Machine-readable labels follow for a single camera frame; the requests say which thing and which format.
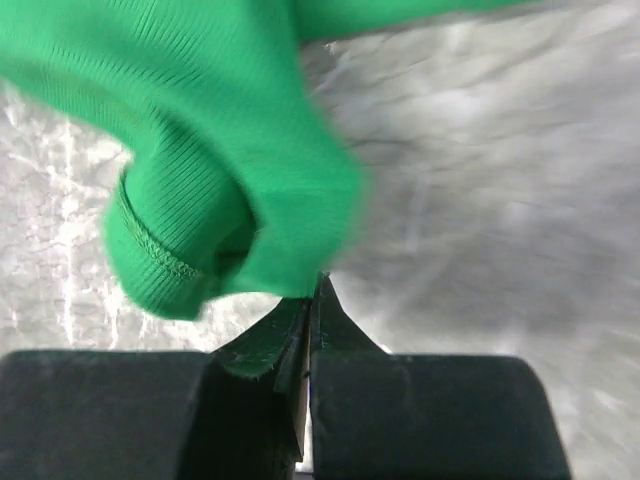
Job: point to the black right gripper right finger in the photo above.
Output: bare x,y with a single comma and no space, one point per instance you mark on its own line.
377,415

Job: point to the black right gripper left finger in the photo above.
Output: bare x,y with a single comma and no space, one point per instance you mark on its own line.
236,413

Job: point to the green tank top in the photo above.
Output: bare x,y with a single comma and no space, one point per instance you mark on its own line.
236,184

